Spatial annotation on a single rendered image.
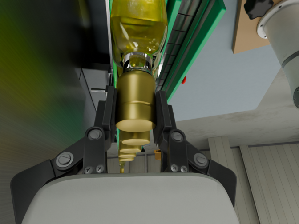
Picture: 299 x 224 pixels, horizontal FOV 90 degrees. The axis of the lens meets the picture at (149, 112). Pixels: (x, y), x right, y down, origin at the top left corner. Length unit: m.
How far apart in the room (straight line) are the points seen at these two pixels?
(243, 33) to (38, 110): 0.59
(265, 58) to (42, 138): 0.80
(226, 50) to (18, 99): 0.65
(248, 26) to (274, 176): 7.20
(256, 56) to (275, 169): 7.02
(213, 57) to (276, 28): 0.22
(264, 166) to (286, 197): 1.07
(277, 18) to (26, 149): 0.62
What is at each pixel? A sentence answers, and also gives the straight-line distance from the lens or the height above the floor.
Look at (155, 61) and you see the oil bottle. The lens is 0.16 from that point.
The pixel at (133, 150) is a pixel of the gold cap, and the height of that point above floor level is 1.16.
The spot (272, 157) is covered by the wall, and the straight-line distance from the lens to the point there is 7.70.
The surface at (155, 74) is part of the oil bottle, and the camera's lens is 0.20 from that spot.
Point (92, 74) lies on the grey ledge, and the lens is 0.54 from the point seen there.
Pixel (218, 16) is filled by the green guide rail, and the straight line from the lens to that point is 0.31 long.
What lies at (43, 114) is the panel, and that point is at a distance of 0.25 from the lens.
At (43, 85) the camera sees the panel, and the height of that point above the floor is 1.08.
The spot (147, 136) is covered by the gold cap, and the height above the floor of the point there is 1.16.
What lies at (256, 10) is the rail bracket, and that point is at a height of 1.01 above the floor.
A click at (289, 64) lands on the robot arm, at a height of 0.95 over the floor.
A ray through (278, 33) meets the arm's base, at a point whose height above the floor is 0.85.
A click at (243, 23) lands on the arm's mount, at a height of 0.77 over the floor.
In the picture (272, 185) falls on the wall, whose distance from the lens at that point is 7.60.
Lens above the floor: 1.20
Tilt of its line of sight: 24 degrees down
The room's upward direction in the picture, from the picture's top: 179 degrees clockwise
